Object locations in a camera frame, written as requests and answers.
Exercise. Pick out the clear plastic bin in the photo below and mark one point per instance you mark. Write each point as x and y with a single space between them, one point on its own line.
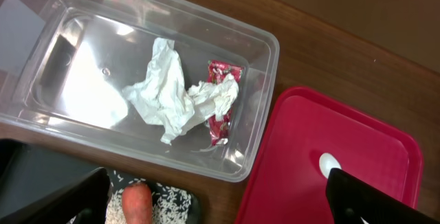
65 64

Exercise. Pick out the white plastic spoon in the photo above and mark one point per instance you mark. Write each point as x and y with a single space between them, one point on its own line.
326 163

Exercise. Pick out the black tray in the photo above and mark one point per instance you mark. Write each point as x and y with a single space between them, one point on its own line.
29 173

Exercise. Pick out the orange carrot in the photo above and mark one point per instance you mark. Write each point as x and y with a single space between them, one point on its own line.
137 204

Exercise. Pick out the red serving tray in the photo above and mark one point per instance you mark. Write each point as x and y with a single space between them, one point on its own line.
286 184

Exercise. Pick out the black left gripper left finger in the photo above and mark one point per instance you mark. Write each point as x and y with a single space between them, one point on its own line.
84 200

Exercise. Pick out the white tissue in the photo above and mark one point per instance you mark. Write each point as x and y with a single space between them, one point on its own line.
211 99

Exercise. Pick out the white rice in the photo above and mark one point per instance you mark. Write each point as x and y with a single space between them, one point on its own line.
170 204

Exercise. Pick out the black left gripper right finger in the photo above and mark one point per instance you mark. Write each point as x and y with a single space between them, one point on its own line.
354 202

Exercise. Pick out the clear plastic wrap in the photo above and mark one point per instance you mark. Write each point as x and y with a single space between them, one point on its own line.
161 99

